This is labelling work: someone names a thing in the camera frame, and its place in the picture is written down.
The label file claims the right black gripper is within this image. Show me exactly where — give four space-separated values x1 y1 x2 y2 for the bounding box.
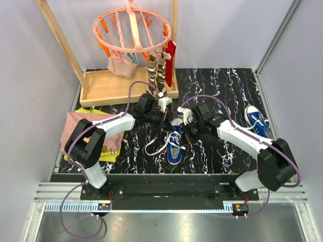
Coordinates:
180 119 205 147

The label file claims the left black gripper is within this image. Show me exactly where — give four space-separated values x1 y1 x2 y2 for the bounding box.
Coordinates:
144 108 175 133

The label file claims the blue sneaker with white laces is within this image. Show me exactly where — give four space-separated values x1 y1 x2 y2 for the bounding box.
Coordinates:
144 118 186 165

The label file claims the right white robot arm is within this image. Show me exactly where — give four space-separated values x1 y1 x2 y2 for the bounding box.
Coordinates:
177 105 297 200

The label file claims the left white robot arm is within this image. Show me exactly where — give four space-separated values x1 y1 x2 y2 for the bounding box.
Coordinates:
64 93 173 200

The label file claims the right brown striped sock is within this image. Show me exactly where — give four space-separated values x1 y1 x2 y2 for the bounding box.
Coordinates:
156 52 167 96

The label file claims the brown striped sock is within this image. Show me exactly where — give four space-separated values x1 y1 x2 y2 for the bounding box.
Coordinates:
156 52 167 96
146 54 157 95

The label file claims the yellow folded t-shirt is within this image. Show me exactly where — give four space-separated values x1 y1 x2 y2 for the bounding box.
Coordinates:
63 106 121 163

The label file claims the left brown striped sock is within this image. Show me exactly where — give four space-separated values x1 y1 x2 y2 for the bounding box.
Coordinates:
146 54 157 95

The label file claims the pink mesh laundry bag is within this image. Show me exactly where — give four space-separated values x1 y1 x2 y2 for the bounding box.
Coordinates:
107 50 138 78

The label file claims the wooden drying rack stand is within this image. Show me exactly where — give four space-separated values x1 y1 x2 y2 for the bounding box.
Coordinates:
37 1 178 107

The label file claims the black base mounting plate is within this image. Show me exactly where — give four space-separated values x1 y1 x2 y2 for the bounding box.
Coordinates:
80 174 259 204

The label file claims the red hanging sock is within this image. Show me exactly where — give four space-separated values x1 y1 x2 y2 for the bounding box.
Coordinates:
164 40 176 87

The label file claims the pink round clip hanger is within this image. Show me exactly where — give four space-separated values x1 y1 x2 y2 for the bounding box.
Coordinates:
92 1 173 65

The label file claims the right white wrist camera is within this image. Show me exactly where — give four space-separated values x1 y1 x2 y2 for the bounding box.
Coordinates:
177 107 194 125

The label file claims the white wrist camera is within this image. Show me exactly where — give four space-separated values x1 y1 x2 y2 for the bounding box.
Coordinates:
158 92 173 113
177 107 194 125

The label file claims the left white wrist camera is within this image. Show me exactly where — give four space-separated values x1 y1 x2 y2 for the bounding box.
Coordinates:
158 92 173 113

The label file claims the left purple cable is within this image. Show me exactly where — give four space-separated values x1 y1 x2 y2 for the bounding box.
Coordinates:
59 81 162 240

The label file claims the aluminium slotted rail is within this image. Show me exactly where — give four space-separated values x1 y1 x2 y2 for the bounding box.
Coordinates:
44 201 233 213

